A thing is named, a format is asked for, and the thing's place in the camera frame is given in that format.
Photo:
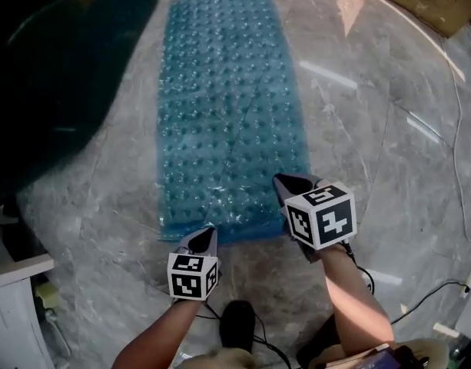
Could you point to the dark green bathtub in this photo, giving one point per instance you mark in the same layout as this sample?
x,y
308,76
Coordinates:
x,y
54,90

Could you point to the person's beige trousers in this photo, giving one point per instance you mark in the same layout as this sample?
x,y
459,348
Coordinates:
x,y
423,350

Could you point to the blue studded bath mat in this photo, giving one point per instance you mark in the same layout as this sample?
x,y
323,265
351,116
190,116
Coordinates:
x,y
227,102

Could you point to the person's black left shoe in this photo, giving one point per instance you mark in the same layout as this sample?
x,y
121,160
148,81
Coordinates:
x,y
238,325

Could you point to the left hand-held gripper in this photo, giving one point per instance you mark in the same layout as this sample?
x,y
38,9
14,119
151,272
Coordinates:
x,y
187,275

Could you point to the person's right forearm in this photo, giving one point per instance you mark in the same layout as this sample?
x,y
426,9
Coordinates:
x,y
354,302

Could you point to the white cabinet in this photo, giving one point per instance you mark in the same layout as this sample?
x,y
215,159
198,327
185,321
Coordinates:
x,y
12,306

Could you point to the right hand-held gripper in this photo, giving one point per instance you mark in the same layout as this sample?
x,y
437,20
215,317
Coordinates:
x,y
327,221

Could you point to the dark chest-worn device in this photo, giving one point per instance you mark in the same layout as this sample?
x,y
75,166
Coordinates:
x,y
389,360

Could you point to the yellow-green sponge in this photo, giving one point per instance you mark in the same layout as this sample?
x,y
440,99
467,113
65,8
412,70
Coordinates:
x,y
47,295

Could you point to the person's left forearm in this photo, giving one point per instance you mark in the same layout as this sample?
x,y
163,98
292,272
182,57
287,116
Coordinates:
x,y
162,333

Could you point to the person's black shoe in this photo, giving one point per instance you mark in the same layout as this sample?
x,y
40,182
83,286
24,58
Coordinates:
x,y
238,325
322,340

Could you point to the person's black right shoe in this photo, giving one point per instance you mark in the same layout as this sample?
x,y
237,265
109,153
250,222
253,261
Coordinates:
x,y
322,340

